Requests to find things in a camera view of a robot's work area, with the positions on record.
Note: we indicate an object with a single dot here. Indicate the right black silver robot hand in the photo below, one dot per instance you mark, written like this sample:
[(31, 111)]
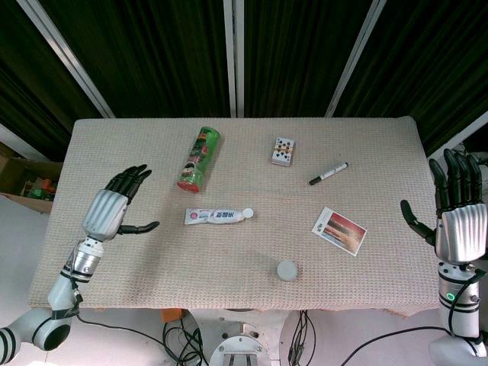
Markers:
[(463, 228)]

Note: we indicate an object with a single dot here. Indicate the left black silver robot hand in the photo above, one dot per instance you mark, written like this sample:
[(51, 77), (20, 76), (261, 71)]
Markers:
[(106, 209)]

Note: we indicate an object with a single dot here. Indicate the white toothpaste tube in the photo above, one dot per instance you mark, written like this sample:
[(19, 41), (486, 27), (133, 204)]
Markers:
[(217, 216)]

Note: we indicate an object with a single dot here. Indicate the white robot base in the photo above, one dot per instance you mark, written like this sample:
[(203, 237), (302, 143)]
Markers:
[(240, 347)]

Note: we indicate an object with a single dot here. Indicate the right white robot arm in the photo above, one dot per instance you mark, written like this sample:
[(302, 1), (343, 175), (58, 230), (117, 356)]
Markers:
[(457, 316)]

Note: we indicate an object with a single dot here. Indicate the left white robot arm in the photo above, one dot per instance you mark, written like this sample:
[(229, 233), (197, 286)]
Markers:
[(61, 293)]

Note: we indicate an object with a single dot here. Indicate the brown cardboard box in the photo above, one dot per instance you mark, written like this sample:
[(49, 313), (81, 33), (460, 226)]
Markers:
[(23, 179)]

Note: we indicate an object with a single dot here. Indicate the green chip can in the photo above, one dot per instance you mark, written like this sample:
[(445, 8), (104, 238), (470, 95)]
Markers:
[(198, 160)]

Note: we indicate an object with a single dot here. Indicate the red picture postcard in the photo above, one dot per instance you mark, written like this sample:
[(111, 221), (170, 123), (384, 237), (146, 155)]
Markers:
[(339, 230)]

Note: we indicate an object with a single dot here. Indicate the orange block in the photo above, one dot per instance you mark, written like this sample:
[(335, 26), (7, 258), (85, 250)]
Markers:
[(171, 315)]

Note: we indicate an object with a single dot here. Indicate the beige waffle tablecloth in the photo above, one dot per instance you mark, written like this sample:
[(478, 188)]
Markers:
[(236, 267)]

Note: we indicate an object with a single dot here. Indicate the black white marker pen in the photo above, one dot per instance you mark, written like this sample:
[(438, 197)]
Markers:
[(329, 173)]

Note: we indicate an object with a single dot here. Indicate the dark green curtain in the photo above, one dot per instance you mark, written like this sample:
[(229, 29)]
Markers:
[(160, 49)]

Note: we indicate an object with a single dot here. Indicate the white round jar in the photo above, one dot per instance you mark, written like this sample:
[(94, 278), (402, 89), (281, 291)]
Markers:
[(287, 270)]

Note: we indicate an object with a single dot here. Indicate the playing card deck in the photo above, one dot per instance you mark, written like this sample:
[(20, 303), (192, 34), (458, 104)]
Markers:
[(283, 152)]

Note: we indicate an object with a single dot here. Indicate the white frame pole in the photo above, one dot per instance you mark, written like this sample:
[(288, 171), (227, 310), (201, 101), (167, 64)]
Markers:
[(233, 57), (354, 57), (68, 61)]

